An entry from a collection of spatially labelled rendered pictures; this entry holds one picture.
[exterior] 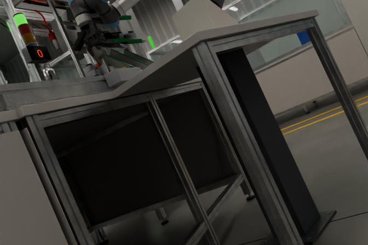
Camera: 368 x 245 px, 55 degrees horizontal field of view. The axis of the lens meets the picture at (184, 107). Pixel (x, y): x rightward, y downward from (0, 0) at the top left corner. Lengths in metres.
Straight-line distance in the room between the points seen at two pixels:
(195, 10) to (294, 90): 4.10
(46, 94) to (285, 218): 0.87
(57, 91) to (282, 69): 4.48
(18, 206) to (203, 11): 0.98
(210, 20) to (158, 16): 9.89
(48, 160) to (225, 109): 0.54
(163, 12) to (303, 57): 6.59
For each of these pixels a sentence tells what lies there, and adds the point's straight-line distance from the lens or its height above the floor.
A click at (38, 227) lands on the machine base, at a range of 1.04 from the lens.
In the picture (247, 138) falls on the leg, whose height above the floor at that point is 0.51.
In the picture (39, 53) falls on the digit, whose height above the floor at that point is 1.20.
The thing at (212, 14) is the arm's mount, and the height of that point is 0.98.
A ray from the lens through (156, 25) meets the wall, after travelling 11.34.
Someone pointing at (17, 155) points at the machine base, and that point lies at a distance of 1.06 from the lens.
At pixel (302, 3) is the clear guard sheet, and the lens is 5.54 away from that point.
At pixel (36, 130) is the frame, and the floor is 0.78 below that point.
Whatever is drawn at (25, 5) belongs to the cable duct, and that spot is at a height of 2.13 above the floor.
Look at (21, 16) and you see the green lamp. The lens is 1.88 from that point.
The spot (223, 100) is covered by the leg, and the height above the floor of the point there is 0.64.
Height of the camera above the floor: 0.63
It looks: 2 degrees up
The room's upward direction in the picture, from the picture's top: 24 degrees counter-clockwise
